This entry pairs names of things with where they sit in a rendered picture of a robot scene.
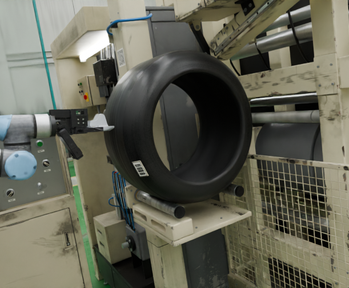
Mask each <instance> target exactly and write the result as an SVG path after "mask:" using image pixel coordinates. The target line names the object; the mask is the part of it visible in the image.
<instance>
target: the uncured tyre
mask: <svg viewBox="0 0 349 288"><path fill-rule="evenodd" d="M171 83H172V84H174V85H176V86H178V87H180V88H181V89H182V90H184V91H185V92H186V93H187V94H188V96H189V97H190V98H191V99H192V101H193V103H194V105H195V107H196V109H197V112H198V115H199V123H200V131H199V138H198V142H197V144H196V147H195V150H194V151H193V153H192V155H191V156H190V157H189V159H188V160H187V161H186V162H185V163H184V164H182V165H181V166H179V167H178V168H176V169H174V170H171V171H170V170H169V169H168V168H167V167H166V166H165V165H164V164H163V162H162V160H161V159H160V157H159V155H158V152H157V150H156V147H155V143H154V137H153V119H154V113H155V109H156V106H157V103H158V101H159V99H160V97H161V95H162V94H163V92H164V91H165V89H166V88H167V87H168V86H169V84H171ZM105 118H106V122H107V125H108V126H114V128H113V129H112V130H110V131H104V138H105V144H106V148H107V151H108V154H109V156H110V158H111V160H112V162H113V164H114V166H115V168H116V169H117V170H118V172H119V173H120V175H121V176H122V177H123V178H124V179H125V180H126V181H127V182H128V183H130V184H131V185H133V186H134V187H136V188H137V189H139V190H141V191H144V192H145V193H148V194H151V195H153V196H155V197H158V198H160V199H163V200H165V201H168V202H173V203H195V202H201V201H205V200H207V199H210V198H212V197H214V196H216V195H217V194H219V193H220V192H222V191H223V190H224V189H225V188H226V187H228V186H229V185H230V184H231V182H232V181H233V180H234V179H235V178H236V176H237V175H238V174H239V172H240V170H241V169H242V167H243V165H244V163H245V160H246V158H247V155H248V151H249V149H250V145H251V138H252V115H251V109H250V104H249V101H248V98H247V95H246V92H245V90H244V88H243V86H242V84H241V82H240V81H239V79H238V78H237V76H236V75H235V74H234V72H233V71H232V70H231V69H230V68H229V67H228V66H227V65H225V64H224V63H223V62H222V61H220V60H219V59H217V58H215V57H213V56H212V55H209V54H206V53H203V52H200V51H193V50H175V51H171V52H168V53H164V54H162V55H159V56H157V57H154V58H151V59H149V60H147V61H144V62H142V63H140V64H138V65H136V66H134V67H133V68H132V69H130V70H129V71H128V72H127V73H126V74H125V75H124V76H123V77H122V78H121V79H120V80H119V82H118V83H117V84H116V86H115V87H114V89H113V91H112V93H111V95H110V98H109V100H108V103H107V106H106V110H105ZM135 161H141V163H142V165H143V166H144V168H145V170H146V171H147V173H148V175H149V176H145V177H140V176H139V174H138V172H137V171H136V169H135V167H134V165H133V164H132V162H135Z"/></svg>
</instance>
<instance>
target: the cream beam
mask: <svg viewBox="0 0 349 288"><path fill-rule="evenodd" d="M236 1H238V0H173V3H174V11H175V19H176V22H187V21H189V20H191V19H192V18H203V19H202V20H201V22H213V21H220V20H221V19H224V18H226V17H229V16H231V15H233V14H235V13H238V12H240V11H241V10H242V7H241V4H235V2H236Z"/></svg>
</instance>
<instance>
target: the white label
mask: <svg viewBox="0 0 349 288"><path fill-rule="evenodd" d="M132 164H133V165H134V167H135V169H136V171H137V172H138V174H139V176H140V177H145V176H149V175H148V173H147V171H146V170H145V168H144V166H143V165H142V163H141V161H135V162H132Z"/></svg>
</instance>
